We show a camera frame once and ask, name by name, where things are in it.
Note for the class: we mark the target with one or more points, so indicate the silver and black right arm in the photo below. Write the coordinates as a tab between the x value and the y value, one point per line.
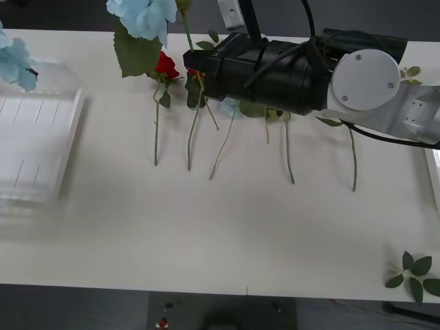
366	79

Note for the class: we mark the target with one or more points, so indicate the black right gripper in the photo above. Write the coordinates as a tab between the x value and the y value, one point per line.
233	75

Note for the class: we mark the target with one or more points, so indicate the loose green leaf twig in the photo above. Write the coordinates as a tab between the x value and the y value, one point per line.
421	266
205	45
412	71

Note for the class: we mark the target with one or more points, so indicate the artificial flower with green stem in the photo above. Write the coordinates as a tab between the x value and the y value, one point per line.
287	144
353	165

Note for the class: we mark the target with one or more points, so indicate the dark robot base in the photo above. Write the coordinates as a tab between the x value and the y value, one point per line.
223	316

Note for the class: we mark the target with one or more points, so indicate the shallow white slotted box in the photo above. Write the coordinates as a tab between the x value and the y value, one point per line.
34	144

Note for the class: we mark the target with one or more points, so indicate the red artificial rose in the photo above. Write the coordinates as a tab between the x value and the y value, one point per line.
166	65
193	93

